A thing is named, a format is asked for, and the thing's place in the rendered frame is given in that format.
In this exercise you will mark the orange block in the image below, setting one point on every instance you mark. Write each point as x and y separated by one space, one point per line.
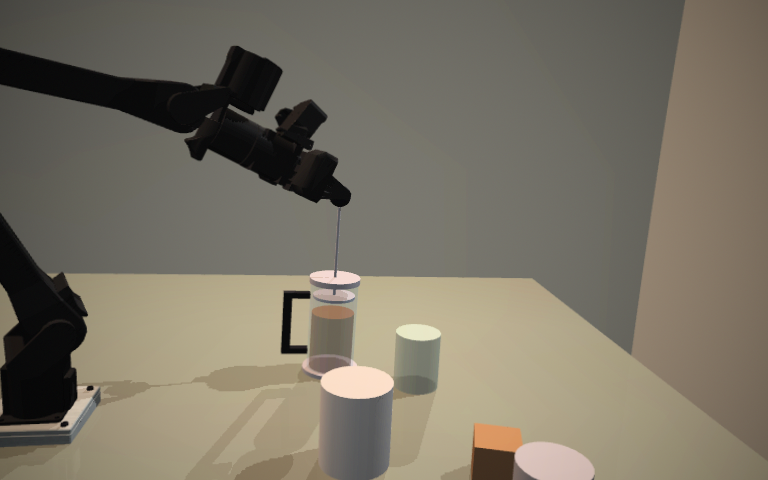
493 452

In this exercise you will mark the glass french press with black handle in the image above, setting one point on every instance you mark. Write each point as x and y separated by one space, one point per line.
332 317

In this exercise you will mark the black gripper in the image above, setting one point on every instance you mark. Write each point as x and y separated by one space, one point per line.
308 174

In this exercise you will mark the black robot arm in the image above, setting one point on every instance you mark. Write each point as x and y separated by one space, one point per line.
38 383

